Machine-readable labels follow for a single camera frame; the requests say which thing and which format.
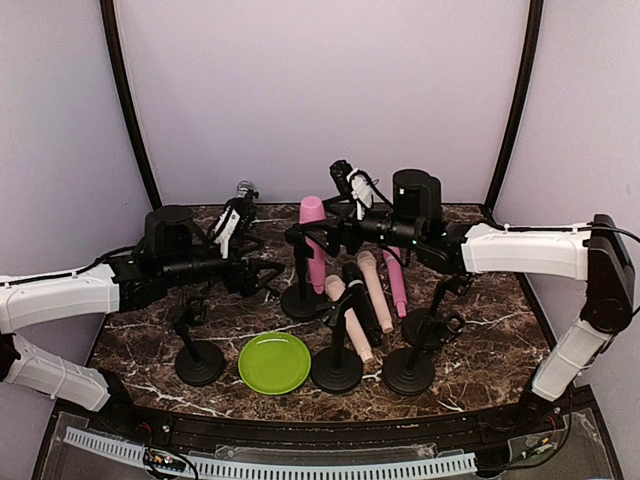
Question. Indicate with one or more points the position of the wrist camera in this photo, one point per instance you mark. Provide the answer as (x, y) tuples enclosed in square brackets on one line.
[(237, 215), (356, 185)]

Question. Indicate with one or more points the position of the rhinestone silver-head microphone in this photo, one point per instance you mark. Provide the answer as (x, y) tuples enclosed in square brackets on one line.
[(246, 189)]

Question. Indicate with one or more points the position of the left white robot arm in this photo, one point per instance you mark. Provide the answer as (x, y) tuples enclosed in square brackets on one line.
[(173, 252)]

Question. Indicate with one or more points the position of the black stand for pink microphone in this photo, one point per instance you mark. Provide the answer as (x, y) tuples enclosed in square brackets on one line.
[(300, 302), (199, 362)]

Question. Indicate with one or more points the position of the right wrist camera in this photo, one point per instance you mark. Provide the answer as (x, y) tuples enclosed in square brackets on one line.
[(356, 185)]

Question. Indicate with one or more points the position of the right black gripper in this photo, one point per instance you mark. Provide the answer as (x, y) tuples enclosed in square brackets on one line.
[(334, 226)]

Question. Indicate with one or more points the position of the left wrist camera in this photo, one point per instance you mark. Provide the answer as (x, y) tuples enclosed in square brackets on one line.
[(237, 215)]

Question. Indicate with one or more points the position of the black front rail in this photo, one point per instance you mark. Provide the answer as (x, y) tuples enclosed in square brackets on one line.
[(202, 418)]

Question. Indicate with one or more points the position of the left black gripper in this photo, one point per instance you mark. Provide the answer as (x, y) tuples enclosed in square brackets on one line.
[(235, 266)]

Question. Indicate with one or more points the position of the black stand for small pale microphone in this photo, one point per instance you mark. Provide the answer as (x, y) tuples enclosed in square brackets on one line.
[(432, 315)]

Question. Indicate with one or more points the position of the black handheld microphone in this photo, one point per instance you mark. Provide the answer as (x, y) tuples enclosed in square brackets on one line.
[(363, 309)]

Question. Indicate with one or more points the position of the large pale pink microphone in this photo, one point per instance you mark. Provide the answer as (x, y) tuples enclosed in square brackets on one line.
[(335, 287)]

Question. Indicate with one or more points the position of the white slotted cable duct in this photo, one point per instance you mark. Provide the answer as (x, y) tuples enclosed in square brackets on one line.
[(254, 463)]

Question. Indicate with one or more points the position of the black round-base mic stand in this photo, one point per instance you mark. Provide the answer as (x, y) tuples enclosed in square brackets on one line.
[(337, 369)]

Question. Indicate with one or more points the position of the black tripod shock-mount stand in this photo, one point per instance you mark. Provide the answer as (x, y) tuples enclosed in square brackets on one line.
[(254, 245)]

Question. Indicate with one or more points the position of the green round plate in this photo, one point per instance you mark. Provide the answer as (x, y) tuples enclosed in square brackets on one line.
[(274, 363)]

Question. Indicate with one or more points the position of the small pale pink microphone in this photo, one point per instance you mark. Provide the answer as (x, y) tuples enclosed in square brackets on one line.
[(367, 264)]

